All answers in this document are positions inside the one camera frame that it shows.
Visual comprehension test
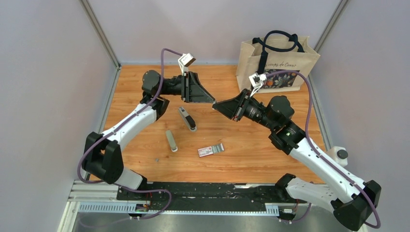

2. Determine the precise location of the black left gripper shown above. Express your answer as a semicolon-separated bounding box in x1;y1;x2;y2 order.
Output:
159;72;215;103

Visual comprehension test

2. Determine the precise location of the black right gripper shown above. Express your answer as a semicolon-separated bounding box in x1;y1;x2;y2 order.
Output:
212;89;277;131

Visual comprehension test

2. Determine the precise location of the white and black stapler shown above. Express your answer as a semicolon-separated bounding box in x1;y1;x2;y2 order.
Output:
178;106;197;132

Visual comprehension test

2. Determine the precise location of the red white staple box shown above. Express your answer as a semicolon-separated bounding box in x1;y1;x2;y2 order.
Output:
198;143;225;158

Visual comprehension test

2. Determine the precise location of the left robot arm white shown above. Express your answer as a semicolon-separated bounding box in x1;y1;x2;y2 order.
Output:
79;70;216;201

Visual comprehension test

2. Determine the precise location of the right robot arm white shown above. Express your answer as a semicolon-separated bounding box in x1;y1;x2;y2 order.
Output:
212;89;381;232

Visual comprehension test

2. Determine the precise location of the beige tote bag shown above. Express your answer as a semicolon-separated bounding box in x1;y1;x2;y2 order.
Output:
236;30;320;93

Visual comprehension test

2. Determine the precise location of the white bottle black cap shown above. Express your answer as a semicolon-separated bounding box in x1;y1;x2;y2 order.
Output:
326;146;349;167

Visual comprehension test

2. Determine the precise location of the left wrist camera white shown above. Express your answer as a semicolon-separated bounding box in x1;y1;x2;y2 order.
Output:
177;53;196;76

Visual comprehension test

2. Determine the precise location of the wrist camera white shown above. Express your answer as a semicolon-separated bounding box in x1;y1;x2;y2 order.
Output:
177;53;196;76
249;73;267;97

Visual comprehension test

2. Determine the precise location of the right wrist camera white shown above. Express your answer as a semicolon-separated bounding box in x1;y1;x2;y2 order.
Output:
249;73;267;97

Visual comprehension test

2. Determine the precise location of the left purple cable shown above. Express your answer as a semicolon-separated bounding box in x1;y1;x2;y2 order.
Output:
76;48;185;221

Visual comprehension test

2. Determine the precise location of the purple cable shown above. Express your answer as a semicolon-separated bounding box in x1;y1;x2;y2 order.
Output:
76;48;185;221
263;70;381;229

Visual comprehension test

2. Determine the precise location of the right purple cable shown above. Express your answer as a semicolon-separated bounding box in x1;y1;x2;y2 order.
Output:
263;70;381;229

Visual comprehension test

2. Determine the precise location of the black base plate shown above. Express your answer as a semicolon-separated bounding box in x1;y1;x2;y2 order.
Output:
117;182;296;212

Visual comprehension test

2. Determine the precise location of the slotted aluminium rail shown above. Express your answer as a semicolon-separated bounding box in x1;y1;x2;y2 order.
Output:
69;180;359;217

